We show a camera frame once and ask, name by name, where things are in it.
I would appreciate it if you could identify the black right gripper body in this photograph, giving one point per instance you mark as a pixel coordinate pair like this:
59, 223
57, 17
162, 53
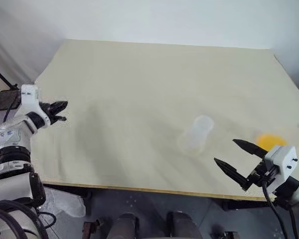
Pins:
260, 174

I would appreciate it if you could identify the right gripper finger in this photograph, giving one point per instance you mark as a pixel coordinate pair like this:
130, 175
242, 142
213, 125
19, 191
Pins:
230, 171
250, 148

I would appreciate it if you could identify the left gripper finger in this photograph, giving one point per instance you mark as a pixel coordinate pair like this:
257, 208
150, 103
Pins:
57, 118
59, 105

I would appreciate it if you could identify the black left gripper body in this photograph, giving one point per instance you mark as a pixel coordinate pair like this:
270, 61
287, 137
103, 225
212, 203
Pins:
47, 112

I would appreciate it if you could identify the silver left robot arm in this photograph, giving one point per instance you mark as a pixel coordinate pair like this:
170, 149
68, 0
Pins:
11, 154

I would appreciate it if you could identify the clear cup with orange liquid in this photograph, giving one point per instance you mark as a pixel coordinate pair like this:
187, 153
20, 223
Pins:
270, 140

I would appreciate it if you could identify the dark rounded shape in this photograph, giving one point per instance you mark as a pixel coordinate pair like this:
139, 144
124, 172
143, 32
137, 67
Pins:
183, 225
124, 225

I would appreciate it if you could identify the white plastic bag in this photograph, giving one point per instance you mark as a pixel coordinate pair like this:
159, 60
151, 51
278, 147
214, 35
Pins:
67, 203

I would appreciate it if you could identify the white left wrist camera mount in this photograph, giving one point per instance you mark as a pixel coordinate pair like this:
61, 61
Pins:
29, 100

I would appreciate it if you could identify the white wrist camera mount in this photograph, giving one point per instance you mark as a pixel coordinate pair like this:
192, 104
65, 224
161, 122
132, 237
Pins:
282, 161
29, 100

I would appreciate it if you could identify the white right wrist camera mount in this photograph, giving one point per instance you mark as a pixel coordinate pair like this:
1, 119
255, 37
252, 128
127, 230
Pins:
282, 161

